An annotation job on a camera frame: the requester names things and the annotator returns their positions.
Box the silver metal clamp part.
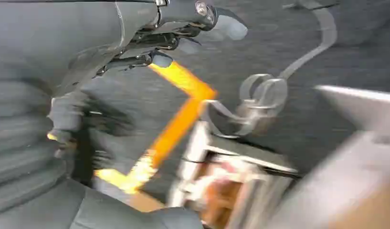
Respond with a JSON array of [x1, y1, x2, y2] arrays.
[[201, 73, 289, 139]]

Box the yellow tape marking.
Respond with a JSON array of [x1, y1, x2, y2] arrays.
[[93, 62, 218, 195]]

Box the metal parts tray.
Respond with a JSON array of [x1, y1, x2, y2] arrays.
[[167, 121, 300, 229]]

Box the ribbed grey left arm sleeve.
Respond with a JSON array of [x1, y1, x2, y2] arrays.
[[0, 79, 72, 216]]

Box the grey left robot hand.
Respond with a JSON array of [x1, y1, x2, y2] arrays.
[[0, 0, 249, 229]]

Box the grey curved strap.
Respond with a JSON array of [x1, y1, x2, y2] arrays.
[[278, 0, 341, 80]]

